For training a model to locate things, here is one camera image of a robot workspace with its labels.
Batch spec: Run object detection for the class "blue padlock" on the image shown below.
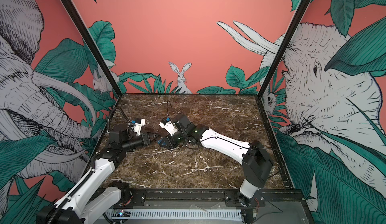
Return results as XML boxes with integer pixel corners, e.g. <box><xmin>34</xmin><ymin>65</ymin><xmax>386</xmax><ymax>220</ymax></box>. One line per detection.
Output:
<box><xmin>158</xmin><ymin>138</ymin><xmax>167</xmax><ymax>148</ymax></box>

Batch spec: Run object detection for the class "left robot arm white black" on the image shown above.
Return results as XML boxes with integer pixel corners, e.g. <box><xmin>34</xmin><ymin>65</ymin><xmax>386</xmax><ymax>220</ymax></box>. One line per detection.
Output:
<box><xmin>36</xmin><ymin>124</ymin><xmax>157</xmax><ymax>224</ymax></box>

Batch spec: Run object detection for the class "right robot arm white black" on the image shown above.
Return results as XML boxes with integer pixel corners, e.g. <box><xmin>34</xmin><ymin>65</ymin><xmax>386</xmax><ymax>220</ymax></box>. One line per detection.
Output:
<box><xmin>158</xmin><ymin>114</ymin><xmax>273</xmax><ymax>206</ymax></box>

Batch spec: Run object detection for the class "small green circuit board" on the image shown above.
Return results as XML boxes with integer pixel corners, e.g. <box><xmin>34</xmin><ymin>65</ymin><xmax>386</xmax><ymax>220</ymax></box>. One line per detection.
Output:
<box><xmin>112</xmin><ymin>210</ymin><xmax>131</xmax><ymax>218</ymax></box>

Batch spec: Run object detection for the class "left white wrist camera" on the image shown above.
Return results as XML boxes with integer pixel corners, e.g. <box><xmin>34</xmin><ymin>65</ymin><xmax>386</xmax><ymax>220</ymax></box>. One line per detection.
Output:
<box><xmin>131</xmin><ymin>118</ymin><xmax>146</xmax><ymax>136</ymax></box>

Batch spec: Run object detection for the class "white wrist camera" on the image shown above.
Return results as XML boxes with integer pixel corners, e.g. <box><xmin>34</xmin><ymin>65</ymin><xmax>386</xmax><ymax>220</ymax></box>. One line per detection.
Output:
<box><xmin>159</xmin><ymin>117</ymin><xmax>179</xmax><ymax>136</ymax></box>
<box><xmin>131</xmin><ymin>118</ymin><xmax>146</xmax><ymax>136</ymax></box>

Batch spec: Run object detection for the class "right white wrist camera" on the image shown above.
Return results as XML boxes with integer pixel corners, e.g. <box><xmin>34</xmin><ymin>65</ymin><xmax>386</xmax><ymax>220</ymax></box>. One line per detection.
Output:
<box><xmin>159</xmin><ymin>117</ymin><xmax>179</xmax><ymax>136</ymax></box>

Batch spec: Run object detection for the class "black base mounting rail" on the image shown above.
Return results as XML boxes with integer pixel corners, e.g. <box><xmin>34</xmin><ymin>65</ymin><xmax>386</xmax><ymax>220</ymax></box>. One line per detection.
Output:
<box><xmin>90</xmin><ymin>188</ymin><xmax>305</xmax><ymax>208</ymax></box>

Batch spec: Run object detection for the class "left black frame post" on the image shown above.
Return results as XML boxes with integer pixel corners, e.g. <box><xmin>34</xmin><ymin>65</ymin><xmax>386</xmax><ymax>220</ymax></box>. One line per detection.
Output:
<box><xmin>60</xmin><ymin>0</ymin><xmax>123</xmax><ymax>97</ymax></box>

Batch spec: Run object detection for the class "black frame post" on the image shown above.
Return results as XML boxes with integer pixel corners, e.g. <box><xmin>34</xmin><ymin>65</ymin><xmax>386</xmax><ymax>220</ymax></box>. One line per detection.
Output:
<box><xmin>257</xmin><ymin>0</ymin><xmax>311</xmax><ymax>99</ymax></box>
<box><xmin>60</xmin><ymin>0</ymin><xmax>123</xmax><ymax>97</ymax></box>

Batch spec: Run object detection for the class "white slotted cable duct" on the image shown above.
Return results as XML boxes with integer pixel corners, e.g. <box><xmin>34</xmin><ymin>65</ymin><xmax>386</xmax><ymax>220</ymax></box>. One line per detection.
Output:
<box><xmin>105</xmin><ymin>209</ymin><xmax>243</xmax><ymax>221</ymax></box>

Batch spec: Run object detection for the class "right black frame post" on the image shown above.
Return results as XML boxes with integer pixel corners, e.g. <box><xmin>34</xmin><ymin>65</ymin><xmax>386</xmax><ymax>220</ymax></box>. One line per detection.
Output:
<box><xmin>257</xmin><ymin>0</ymin><xmax>311</xmax><ymax>99</ymax></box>

